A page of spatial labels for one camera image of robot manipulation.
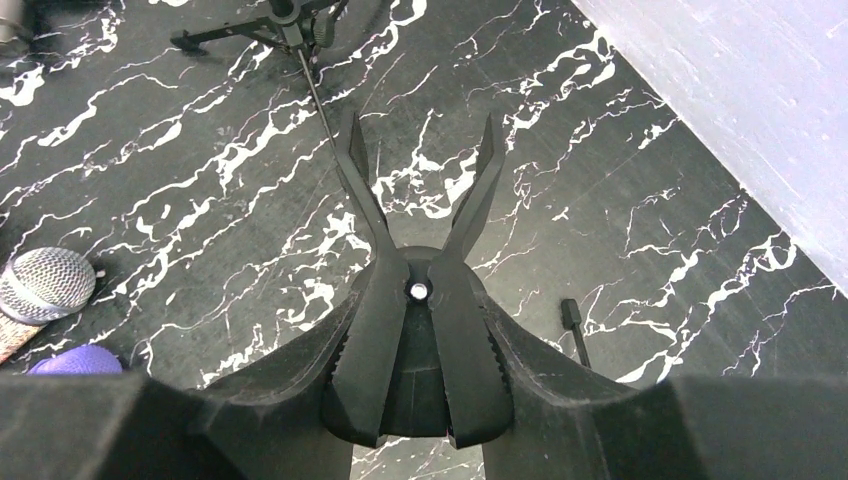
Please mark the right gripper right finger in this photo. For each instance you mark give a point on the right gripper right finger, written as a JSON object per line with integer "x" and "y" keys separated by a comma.
{"x": 573, "y": 423}

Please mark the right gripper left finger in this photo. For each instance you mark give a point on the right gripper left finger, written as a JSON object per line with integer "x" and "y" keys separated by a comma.
{"x": 260, "y": 422}

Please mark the purple microphone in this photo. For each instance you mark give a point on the purple microphone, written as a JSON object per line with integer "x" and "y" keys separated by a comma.
{"x": 82, "y": 360}

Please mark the glitter rhinestone microphone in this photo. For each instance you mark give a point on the glitter rhinestone microphone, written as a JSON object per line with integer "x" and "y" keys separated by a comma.
{"x": 38, "y": 287}

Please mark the round base clip stand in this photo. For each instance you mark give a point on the round base clip stand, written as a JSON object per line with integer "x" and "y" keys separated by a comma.
{"x": 417, "y": 359}

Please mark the tripod shock mount stand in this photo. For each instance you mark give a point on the tripod shock mount stand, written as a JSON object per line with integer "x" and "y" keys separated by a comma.
{"x": 298, "y": 28}

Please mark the tripod stand with clip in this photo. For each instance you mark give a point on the tripod stand with clip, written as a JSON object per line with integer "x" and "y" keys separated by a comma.
{"x": 571, "y": 319}

